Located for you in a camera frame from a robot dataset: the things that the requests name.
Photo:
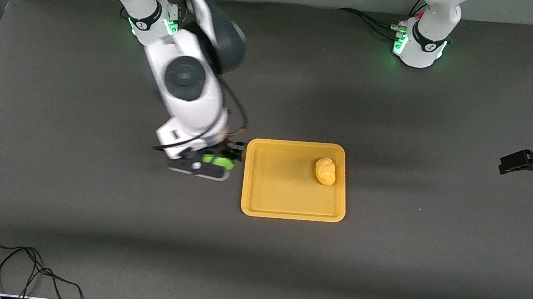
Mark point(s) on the yellow plastic tray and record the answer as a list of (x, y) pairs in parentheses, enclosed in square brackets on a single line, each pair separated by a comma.
[(282, 186)]

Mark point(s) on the green apple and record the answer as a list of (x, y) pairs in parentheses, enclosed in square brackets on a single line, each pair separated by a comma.
[(218, 161)]

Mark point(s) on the dark grey table mat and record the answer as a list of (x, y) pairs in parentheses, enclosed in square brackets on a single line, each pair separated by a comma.
[(254, 267)]

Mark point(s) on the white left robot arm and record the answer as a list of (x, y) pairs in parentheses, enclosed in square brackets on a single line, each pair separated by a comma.
[(431, 23)]

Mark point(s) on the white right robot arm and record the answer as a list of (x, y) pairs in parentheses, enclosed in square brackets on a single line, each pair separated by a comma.
[(188, 92)]

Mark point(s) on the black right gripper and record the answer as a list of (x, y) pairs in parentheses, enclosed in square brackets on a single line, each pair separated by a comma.
[(233, 152)]

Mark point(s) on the yellow potato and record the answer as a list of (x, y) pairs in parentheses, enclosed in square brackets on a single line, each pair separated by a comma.
[(325, 171)]

